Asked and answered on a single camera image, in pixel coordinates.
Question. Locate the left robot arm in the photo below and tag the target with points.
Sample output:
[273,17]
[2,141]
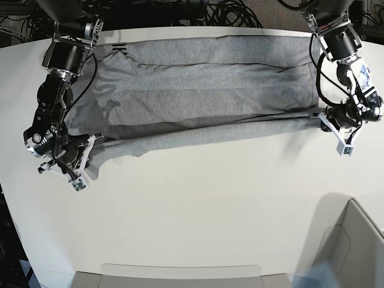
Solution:
[332,28]

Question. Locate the grey T-shirt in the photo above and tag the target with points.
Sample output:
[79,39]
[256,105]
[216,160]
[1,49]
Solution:
[166,94]

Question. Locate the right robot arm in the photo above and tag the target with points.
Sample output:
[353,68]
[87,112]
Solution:
[76,33]

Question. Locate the grey bin at right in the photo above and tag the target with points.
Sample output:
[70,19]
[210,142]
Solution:
[351,252]

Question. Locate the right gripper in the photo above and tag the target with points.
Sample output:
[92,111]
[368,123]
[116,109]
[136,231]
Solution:
[70,154]

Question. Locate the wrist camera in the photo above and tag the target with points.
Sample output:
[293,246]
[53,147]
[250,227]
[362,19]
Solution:
[79,184]
[345,148]

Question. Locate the grey tray at bottom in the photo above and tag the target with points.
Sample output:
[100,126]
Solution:
[119,275]

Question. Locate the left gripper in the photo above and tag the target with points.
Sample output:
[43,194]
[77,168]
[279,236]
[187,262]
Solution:
[343,127]

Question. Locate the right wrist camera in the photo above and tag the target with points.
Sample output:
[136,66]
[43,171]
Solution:
[79,184]

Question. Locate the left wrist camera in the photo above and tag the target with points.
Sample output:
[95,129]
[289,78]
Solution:
[345,148]

